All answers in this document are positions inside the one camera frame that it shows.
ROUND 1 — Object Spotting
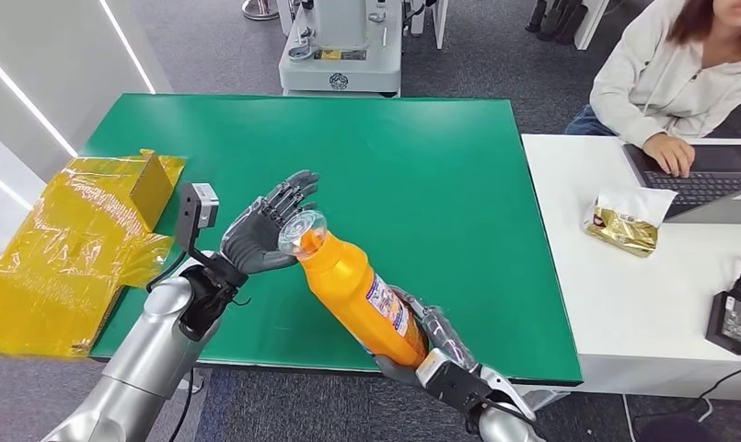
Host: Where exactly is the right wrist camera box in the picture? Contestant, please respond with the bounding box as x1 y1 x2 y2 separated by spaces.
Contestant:
415 347 499 422

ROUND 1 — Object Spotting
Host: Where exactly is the white machine base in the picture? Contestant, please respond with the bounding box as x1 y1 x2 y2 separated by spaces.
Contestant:
278 0 403 98

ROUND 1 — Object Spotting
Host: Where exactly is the white table foot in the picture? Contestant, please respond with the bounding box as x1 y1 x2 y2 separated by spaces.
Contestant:
178 367 204 393

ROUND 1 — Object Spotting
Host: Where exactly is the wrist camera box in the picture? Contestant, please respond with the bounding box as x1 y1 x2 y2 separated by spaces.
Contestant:
174 181 220 255
415 347 499 422

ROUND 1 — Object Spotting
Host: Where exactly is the dark grey laptop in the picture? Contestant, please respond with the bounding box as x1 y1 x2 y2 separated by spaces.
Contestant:
622 143 741 226

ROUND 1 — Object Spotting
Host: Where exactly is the person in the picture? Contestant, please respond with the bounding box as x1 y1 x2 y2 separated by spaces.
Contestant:
564 0 741 178

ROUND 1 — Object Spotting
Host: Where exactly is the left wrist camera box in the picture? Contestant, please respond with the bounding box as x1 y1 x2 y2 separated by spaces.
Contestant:
174 181 220 255

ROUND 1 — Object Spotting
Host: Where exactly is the person's hand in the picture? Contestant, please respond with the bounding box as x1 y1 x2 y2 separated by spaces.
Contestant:
643 133 696 179

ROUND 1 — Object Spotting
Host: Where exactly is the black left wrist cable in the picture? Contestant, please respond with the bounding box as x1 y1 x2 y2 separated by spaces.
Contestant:
145 249 191 294

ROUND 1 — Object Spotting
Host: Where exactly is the white floor cable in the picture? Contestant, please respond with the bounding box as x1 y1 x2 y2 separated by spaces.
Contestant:
621 395 638 442

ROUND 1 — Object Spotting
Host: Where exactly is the yellow taped cardboard box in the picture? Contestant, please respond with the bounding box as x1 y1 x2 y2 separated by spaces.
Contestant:
0 149 187 361

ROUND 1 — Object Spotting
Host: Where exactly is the chrome stand base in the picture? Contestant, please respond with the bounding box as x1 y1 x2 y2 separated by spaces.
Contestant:
241 0 281 21

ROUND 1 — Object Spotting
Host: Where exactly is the gold and white snack bag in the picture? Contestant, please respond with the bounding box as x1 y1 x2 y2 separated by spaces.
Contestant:
583 187 679 260

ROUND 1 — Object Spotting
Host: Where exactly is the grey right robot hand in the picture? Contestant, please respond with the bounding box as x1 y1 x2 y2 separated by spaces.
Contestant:
373 285 481 387

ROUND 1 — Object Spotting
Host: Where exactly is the black power adapter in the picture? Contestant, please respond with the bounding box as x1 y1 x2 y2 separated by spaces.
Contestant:
705 290 741 357

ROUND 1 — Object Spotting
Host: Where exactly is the orange plastic bottle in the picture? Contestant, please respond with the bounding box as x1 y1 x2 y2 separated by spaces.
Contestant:
277 209 430 369

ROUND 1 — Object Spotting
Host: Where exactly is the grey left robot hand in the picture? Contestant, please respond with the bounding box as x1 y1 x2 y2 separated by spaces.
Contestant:
220 170 321 276

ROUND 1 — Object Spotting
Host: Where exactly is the white desk leg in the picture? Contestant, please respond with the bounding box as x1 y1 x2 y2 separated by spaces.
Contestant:
573 0 612 52

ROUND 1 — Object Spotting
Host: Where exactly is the black adapter mains cable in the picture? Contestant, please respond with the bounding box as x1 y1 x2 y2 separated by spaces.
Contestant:
635 355 741 424

